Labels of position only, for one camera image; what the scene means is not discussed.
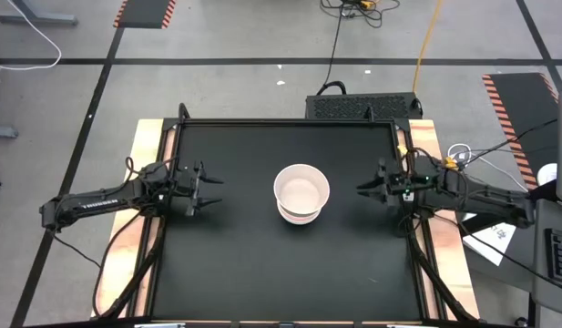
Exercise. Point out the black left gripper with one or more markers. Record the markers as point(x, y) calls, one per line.
point(187, 184)

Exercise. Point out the black metal table frame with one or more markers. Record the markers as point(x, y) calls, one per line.
point(285, 121)

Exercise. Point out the black keyboard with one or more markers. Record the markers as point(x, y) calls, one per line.
point(560, 255)

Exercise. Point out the large black hazard-striped mat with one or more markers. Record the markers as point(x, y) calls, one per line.
point(526, 109)

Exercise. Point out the black perforated computer case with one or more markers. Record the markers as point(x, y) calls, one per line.
point(353, 107)

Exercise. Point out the white paper sheet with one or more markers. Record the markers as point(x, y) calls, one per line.
point(490, 241)

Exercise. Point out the grey metal table foot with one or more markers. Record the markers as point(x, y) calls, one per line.
point(39, 19)

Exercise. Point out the white bowl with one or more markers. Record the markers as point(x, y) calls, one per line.
point(301, 222)

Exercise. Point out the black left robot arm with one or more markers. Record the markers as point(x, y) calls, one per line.
point(98, 202)

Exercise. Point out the small black hazard-striped mat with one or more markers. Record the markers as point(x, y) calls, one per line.
point(144, 13)

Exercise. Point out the large beige bowl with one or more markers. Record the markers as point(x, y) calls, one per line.
point(301, 191)

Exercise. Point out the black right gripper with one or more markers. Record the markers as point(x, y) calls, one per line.
point(401, 189)

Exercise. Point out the white round cup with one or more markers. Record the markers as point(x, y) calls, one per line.
point(547, 174)

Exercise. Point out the grey desk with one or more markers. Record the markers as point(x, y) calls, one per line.
point(554, 300)

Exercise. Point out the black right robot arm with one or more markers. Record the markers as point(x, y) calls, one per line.
point(481, 198)

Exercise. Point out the short grey metal foot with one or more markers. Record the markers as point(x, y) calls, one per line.
point(2, 132)

